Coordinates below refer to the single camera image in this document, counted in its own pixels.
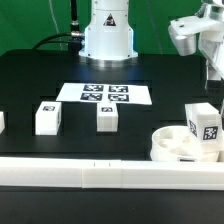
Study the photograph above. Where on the white left barrier rail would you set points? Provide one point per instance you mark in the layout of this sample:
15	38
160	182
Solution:
2	122

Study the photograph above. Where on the white round stool seat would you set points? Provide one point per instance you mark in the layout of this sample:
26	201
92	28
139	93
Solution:
176	144

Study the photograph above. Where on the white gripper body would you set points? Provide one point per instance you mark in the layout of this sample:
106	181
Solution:
203	31

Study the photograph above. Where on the white front barrier rail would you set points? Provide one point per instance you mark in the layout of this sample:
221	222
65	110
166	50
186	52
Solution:
81	173

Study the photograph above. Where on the white barrier rail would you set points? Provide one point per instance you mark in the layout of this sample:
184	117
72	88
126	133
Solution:
2	122
81	173

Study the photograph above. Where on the white fiducial marker sheet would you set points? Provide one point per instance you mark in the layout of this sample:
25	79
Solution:
94	93

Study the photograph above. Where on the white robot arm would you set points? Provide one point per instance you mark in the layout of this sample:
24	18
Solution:
109	39

